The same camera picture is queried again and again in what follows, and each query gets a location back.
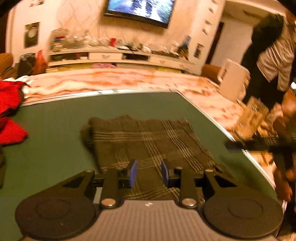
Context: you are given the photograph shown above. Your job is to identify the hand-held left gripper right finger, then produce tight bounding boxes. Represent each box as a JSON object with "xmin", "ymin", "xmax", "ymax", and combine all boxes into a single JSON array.
[{"xmin": 161, "ymin": 159, "xmax": 234, "ymax": 209}]

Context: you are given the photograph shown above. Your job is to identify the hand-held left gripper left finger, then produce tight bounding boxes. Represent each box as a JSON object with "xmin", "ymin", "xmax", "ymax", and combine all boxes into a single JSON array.
[{"xmin": 55, "ymin": 159, "xmax": 139, "ymax": 209}]

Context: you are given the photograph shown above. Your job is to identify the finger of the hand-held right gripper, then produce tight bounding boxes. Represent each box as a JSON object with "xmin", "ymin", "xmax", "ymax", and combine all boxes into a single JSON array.
[{"xmin": 225, "ymin": 137, "xmax": 273, "ymax": 152}]

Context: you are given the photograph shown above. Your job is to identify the dark plaid pants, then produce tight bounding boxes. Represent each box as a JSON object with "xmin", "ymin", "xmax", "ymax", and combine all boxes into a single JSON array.
[{"xmin": 80, "ymin": 115, "xmax": 232, "ymax": 201}]

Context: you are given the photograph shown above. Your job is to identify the person's right forearm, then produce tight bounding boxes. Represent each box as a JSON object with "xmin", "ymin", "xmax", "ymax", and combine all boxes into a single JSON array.
[{"xmin": 269, "ymin": 88, "xmax": 296, "ymax": 139}]

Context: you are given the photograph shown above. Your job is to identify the person's right hand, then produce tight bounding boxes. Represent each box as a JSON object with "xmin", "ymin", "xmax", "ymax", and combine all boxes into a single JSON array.
[{"xmin": 274, "ymin": 170, "xmax": 292, "ymax": 202}]

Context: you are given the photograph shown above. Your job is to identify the glass mug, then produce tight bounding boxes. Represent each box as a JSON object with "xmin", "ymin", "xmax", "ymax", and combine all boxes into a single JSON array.
[{"xmin": 232, "ymin": 96, "xmax": 270, "ymax": 142}]

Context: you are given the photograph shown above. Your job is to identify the white pitcher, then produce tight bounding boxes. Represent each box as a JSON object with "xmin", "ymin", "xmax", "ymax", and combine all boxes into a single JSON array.
[{"xmin": 217, "ymin": 58, "xmax": 250, "ymax": 102}]

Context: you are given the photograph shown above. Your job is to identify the brown armchair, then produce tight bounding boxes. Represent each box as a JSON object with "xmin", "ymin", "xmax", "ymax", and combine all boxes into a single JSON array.
[{"xmin": 201, "ymin": 64, "xmax": 222, "ymax": 84}]

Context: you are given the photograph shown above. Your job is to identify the person's checkered shirt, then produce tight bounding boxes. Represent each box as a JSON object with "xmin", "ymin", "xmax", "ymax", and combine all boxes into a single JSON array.
[{"xmin": 257, "ymin": 15, "xmax": 296, "ymax": 92}]

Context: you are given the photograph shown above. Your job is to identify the person in checked shirt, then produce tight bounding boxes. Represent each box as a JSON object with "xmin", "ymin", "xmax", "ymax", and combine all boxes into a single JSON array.
[{"xmin": 240, "ymin": 13, "xmax": 285, "ymax": 105}]

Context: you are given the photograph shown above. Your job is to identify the small pillar picture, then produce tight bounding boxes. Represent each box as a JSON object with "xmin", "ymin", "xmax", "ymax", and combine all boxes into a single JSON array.
[{"xmin": 194, "ymin": 44, "xmax": 204, "ymax": 59}]

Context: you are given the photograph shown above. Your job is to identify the pink cloth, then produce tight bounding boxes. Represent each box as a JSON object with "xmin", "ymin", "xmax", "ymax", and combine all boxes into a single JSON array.
[{"xmin": 91, "ymin": 63, "xmax": 116, "ymax": 69}]

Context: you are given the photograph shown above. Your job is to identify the snack bag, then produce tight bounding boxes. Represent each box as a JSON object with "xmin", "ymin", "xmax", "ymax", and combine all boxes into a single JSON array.
[{"xmin": 178, "ymin": 36, "xmax": 192, "ymax": 55}]

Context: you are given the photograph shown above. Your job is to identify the white television cabinet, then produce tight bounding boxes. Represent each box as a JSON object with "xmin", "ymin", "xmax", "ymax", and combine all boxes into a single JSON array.
[{"xmin": 45, "ymin": 45, "xmax": 201, "ymax": 75}]

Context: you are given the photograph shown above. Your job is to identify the red and black garment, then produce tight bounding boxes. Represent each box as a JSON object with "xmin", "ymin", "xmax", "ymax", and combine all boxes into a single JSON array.
[{"xmin": 0, "ymin": 80, "xmax": 29, "ymax": 188}]

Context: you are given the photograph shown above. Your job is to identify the red plastic bag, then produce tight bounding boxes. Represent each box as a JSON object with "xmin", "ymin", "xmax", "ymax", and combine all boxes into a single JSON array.
[{"xmin": 35, "ymin": 50, "xmax": 48, "ymax": 73}]

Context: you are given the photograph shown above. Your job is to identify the dark bag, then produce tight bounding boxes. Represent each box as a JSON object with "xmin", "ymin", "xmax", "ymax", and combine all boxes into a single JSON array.
[{"xmin": 17, "ymin": 54, "xmax": 36, "ymax": 77}]

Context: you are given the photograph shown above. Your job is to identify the brown leather sofa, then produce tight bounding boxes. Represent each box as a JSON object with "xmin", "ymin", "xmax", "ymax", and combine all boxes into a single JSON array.
[{"xmin": 0, "ymin": 53, "xmax": 18, "ymax": 80}]

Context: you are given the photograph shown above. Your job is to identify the wall-mounted television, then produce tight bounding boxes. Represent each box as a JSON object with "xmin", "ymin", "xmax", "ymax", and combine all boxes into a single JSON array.
[{"xmin": 104, "ymin": 0, "xmax": 176, "ymax": 29}]

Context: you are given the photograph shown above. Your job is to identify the large wall photo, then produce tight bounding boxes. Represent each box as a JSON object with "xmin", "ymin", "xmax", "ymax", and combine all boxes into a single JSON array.
[{"xmin": 24, "ymin": 22, "xmax": 40, "ymax": 49}]

